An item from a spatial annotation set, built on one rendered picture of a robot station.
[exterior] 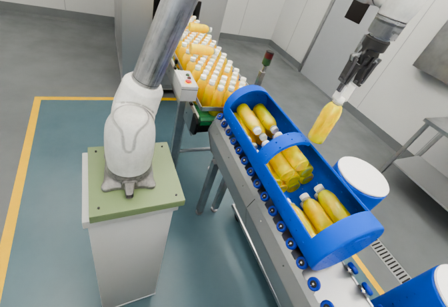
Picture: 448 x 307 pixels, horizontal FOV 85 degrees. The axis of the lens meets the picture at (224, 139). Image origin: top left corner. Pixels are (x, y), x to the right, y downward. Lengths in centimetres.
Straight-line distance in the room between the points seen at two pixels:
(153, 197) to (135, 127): 28
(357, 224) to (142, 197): 72
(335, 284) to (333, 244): 28
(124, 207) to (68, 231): 122
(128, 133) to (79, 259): 133
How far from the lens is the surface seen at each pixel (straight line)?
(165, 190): 95
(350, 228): 90
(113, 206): 91
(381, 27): 92
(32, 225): 219
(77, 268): 197
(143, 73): 90
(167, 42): 85
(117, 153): 83
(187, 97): 148
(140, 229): 107
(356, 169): 151
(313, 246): 92
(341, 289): 115
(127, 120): 79
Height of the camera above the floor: 179
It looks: 38 degrees down
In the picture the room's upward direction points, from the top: 19 degrees clockwise
